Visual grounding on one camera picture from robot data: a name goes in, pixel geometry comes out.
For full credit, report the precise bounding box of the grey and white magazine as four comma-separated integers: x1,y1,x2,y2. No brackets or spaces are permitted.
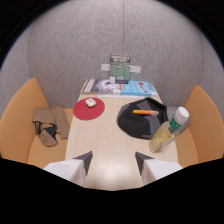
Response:
80,78,122,95

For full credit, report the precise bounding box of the orange marker pen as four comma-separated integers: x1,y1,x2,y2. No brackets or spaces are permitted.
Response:
132,109,160,116

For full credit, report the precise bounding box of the orange bench seat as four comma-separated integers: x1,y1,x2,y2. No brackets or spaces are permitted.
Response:
175,84,224,168
0,77,74,169

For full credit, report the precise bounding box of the green standing book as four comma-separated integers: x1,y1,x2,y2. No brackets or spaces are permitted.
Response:
109,54,132,85

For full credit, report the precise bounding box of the tan folded garment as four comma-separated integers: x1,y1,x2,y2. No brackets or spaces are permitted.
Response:
31,106,71,148

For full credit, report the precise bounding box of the white AirPods case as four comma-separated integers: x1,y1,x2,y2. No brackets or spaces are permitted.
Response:
85,97,97,108

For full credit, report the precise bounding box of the red round coaster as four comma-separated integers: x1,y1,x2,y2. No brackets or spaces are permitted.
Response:
72,97,106,121

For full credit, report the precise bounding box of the blue book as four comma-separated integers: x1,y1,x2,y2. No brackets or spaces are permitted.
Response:
119,80,158,97

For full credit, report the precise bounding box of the clear bottle with white cap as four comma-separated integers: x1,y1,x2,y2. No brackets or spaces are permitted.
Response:
148,106,190,154

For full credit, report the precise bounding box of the black and grey cloth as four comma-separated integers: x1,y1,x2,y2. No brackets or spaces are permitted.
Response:
116,97,170,140

